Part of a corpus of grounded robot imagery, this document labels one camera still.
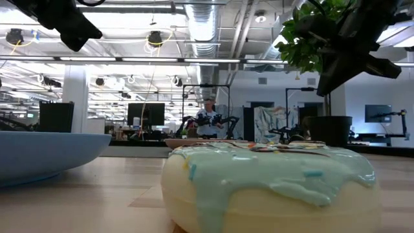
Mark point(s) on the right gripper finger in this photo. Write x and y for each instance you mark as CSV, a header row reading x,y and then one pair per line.
x,y
346,72
328,68

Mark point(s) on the large mint frosted donut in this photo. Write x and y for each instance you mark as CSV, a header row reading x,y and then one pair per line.
x,y
258,194

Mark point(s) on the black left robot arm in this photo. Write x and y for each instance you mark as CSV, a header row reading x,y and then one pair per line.
x,y
21,4

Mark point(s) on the green leafy plant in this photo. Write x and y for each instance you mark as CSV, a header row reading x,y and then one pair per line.
x,y
300,51

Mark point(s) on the black ceiling spotlight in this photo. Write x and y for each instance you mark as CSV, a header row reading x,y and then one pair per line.
x,y
155,38
14,36

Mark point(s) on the black plant pot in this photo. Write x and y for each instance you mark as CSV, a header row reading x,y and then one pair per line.
x,y
328,131

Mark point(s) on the white building column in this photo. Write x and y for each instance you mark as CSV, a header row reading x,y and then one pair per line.
x,y
75,97

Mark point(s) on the crumpled pale cloth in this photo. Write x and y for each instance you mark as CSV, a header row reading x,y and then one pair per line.
x,y
271,119

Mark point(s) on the long ceiling light strip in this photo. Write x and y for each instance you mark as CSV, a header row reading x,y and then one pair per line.
x,y
145,59

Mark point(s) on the black rectangular panel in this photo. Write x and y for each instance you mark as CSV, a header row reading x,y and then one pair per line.
x,y
56,116

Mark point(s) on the black computer monitor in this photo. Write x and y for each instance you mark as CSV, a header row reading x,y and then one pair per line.
x,y
145,113

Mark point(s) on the person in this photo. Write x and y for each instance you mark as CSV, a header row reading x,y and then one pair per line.
x,y
208,108

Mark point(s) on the blue round plate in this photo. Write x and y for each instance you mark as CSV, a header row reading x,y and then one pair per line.
x,y
48,155

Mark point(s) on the distant black robot arms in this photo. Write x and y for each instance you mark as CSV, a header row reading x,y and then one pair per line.
x,y
203,120

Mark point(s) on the small distant potted plant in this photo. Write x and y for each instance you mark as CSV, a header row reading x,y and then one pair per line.
x,y
184,132

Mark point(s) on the wall mounted monitor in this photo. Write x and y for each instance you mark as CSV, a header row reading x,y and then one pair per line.
x,y
377,113

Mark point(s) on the silver ventilation duct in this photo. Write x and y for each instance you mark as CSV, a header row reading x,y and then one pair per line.
x,y
202,26

